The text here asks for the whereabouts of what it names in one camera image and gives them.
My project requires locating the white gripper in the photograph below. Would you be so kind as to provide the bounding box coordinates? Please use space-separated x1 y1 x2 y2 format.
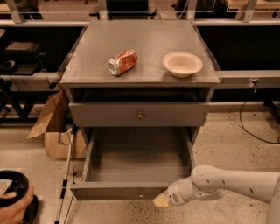
153 178 225 207

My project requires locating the grey drawer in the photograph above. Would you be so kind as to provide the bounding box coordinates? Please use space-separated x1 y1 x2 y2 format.
70 127 193 200
69 102 210 127

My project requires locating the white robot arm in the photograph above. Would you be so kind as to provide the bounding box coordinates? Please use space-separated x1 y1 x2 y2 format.
153 164 280 224

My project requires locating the grey top drawer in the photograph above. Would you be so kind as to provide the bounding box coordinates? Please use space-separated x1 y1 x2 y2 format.
69 102 210 127

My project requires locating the grey drawer cabinet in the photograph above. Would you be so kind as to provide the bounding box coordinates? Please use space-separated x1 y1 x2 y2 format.
60 20 220 141

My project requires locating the person's hand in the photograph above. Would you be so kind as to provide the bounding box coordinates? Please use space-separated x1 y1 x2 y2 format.
0 184 34 224

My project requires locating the silver telescopic pole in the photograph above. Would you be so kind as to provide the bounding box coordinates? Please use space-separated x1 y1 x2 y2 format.
54 128 75 224

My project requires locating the brown cardboard box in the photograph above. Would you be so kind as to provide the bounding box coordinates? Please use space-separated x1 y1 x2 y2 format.
26 88 88 159

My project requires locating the black shoe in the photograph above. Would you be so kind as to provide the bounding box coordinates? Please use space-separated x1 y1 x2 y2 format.
21 195 39 224

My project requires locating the white paper bowl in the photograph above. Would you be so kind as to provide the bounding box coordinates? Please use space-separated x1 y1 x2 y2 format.
163 52 203 78

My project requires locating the black round controller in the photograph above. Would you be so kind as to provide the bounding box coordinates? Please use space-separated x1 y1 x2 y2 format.
0 171 29 207

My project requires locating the orange soda can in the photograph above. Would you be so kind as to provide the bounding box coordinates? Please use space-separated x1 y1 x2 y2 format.
108 49 138 76

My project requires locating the black equipment on left shelf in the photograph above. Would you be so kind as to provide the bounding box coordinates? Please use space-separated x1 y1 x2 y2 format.
0 41 47 76

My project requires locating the black floor cable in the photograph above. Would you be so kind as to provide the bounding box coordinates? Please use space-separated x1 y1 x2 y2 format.
239 101 280 145

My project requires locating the metal railing frame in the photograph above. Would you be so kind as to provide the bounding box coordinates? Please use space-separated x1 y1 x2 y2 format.
0 0 280 26

